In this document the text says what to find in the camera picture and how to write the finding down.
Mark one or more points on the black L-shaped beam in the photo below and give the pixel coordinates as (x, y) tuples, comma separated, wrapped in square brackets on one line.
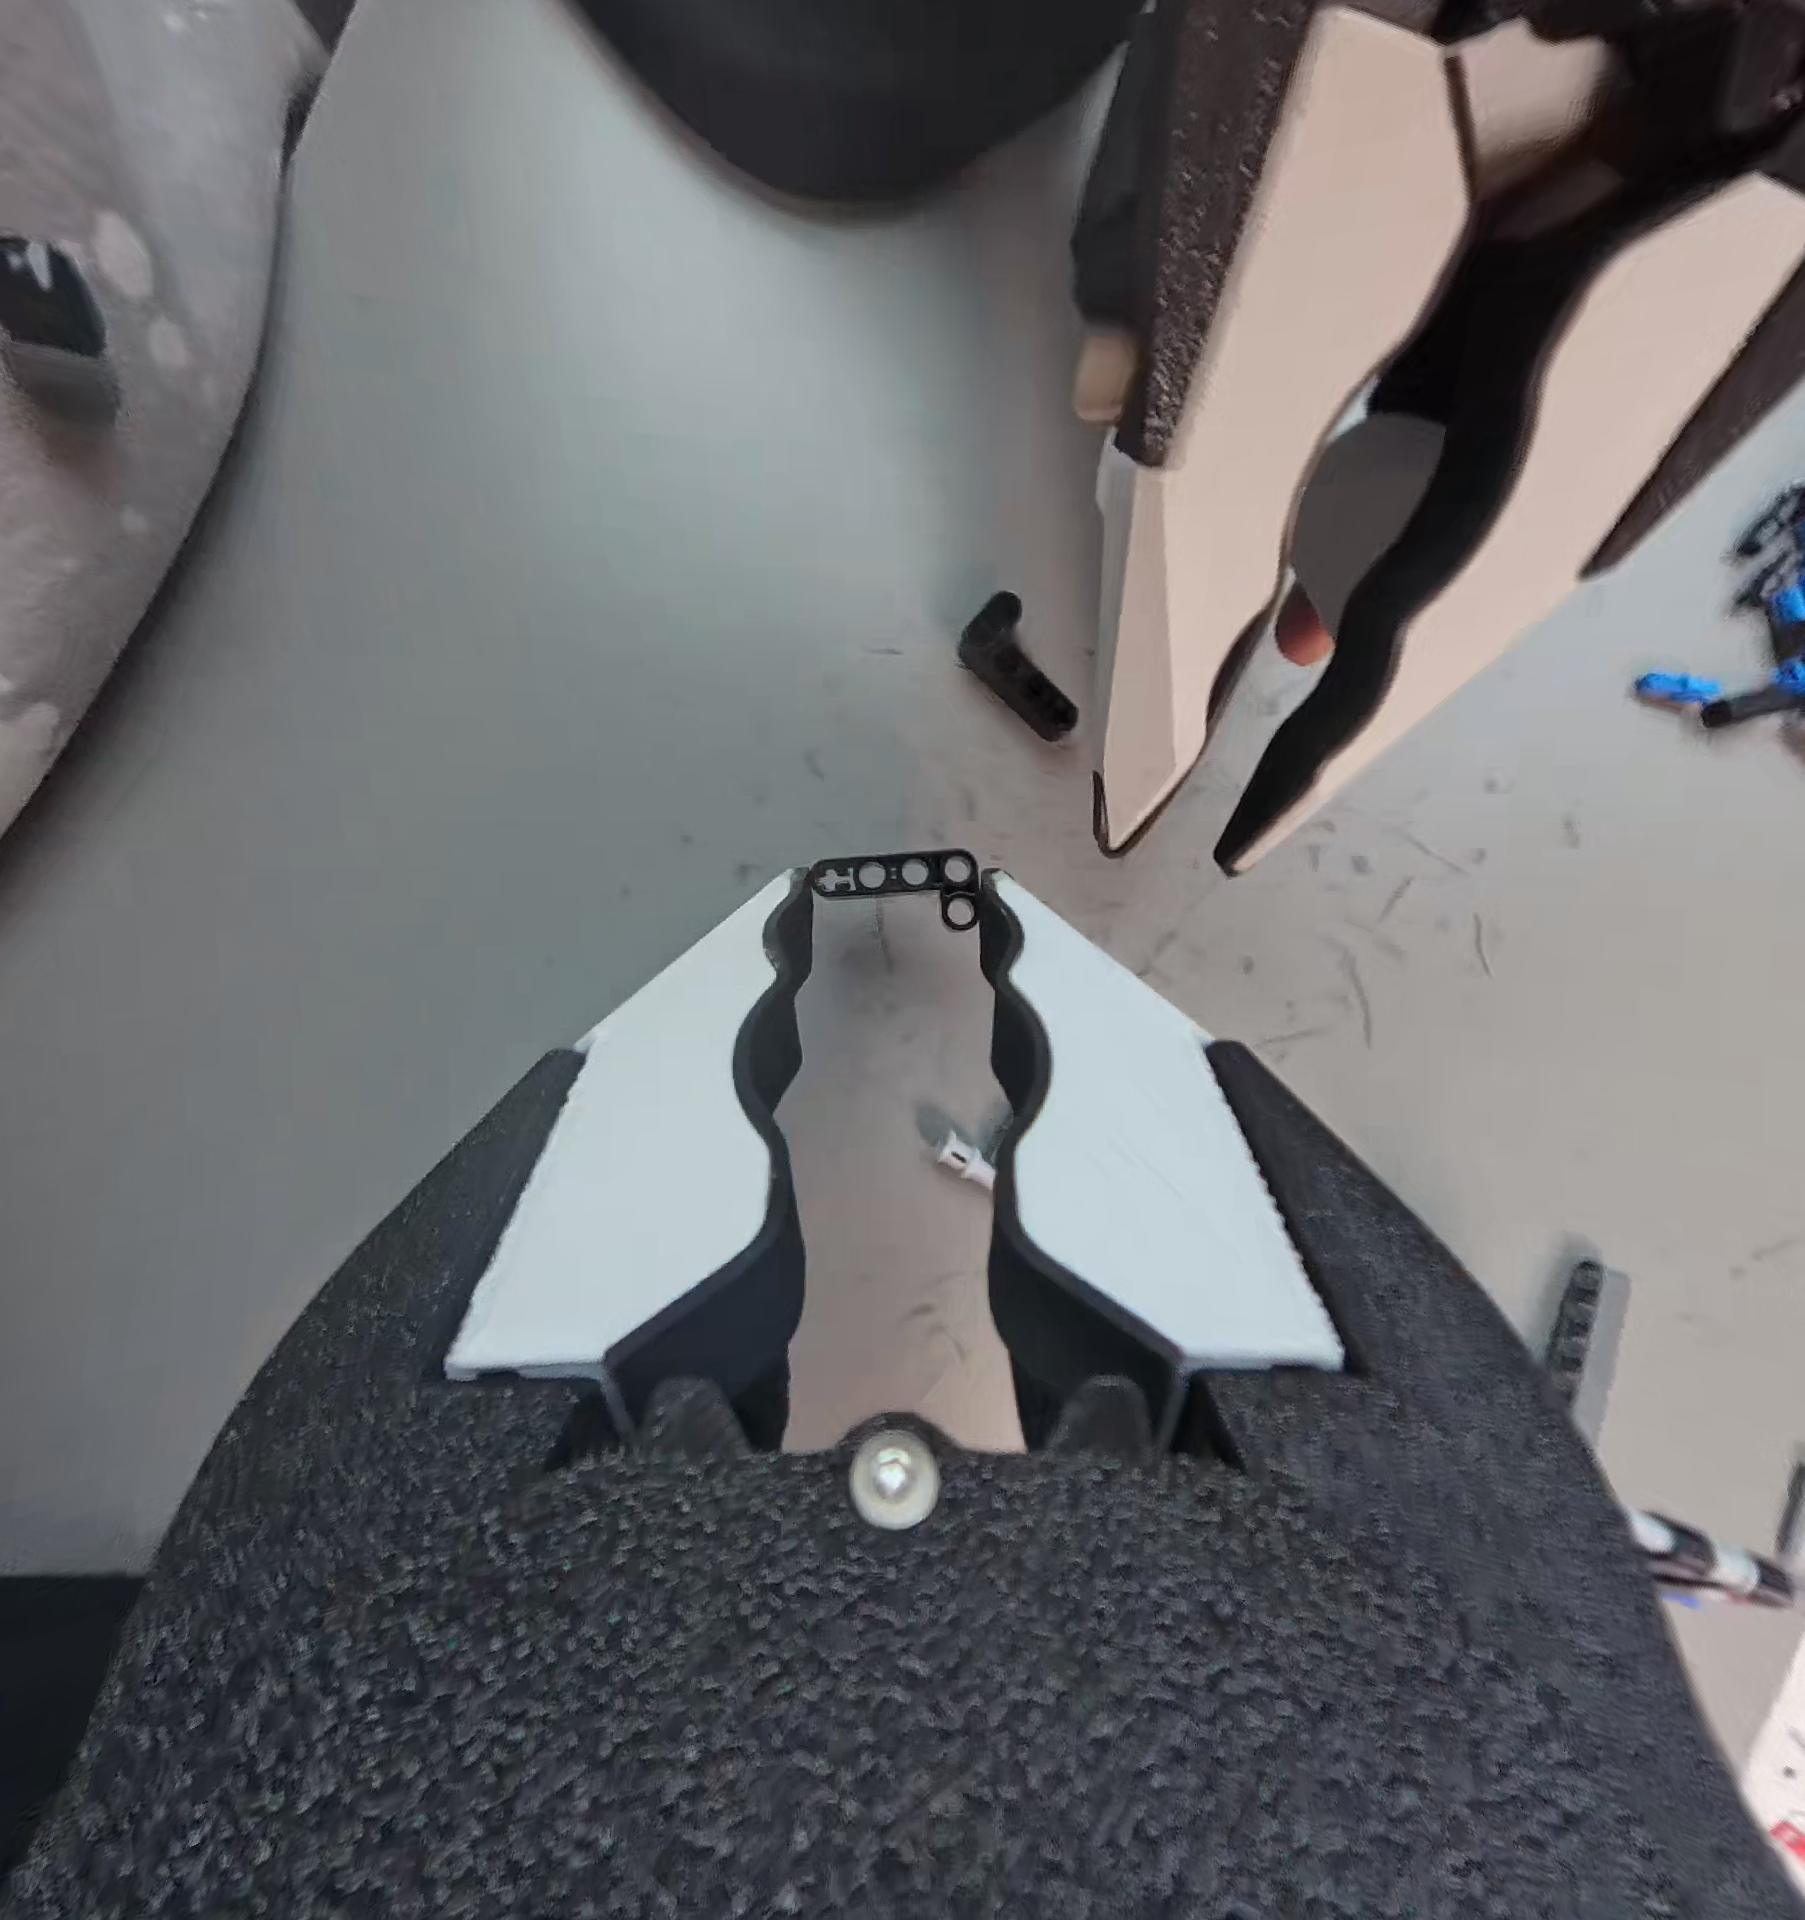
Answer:
[(1015, 667), (895, 873)]

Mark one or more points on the black plastic clip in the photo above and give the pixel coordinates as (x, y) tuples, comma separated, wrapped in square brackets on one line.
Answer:
[(41, 300)]

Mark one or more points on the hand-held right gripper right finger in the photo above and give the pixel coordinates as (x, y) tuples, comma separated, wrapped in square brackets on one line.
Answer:
[(1143, 1169)]

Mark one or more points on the dark rounded object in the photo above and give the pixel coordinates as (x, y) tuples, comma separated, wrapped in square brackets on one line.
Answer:
[(842, 90)]

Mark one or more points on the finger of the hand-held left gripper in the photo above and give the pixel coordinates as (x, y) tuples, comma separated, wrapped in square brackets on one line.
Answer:
[(1623, 389), (1293, 328)]

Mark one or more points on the grey connector pin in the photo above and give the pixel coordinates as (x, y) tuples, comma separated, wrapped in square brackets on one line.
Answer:
[(962, 1155)]

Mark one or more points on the pile of blue black pins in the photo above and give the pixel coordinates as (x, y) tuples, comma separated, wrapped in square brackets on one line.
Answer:
[(1802, 613)]

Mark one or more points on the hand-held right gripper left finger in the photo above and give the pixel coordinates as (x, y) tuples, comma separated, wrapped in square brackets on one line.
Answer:
[(647, 1169)]

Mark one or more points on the brick-built chassis assembly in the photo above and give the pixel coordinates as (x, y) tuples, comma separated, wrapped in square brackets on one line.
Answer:
[(1585, 1335)]

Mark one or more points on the person's left hand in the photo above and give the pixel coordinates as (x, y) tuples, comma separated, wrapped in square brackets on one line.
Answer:
[(1104, 374)]

